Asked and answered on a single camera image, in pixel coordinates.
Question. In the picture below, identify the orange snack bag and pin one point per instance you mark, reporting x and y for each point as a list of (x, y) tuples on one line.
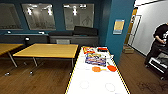
[(89, 50)]

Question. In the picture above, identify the dark grey sofa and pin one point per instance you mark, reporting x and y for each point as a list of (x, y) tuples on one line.
[(83, 37)]

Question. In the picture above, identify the red black paddle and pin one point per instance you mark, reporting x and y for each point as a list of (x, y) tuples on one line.
[(102, 49)]

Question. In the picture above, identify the light grey sofa cushion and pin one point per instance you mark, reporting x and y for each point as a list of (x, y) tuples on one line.
[(63, 41)]

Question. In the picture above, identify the interior glass window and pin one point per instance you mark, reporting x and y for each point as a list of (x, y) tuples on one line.
[(79, 16), (39, 16), (10, 16)]

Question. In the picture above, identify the yellow air hockey table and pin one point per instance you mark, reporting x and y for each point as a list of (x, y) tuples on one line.
[(96, 81)]

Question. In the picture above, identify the yellow wooden table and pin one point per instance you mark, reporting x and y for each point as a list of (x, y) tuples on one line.
[(46, 50), (8, 48)]

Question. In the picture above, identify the brown cardboard box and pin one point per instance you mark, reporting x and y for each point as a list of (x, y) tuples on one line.
[(128, 49)]

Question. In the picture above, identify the small black round object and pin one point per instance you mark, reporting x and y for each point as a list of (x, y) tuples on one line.
[(27, 40)]

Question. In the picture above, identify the person in black shirt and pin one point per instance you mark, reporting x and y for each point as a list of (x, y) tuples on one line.
[(160, 40)]

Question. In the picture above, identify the pale yellow wall plate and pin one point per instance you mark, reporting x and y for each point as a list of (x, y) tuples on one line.
[(118, 26)]

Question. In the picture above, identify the small white wall plate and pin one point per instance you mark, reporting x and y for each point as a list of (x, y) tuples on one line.
[(41, 32), (9, 32)]

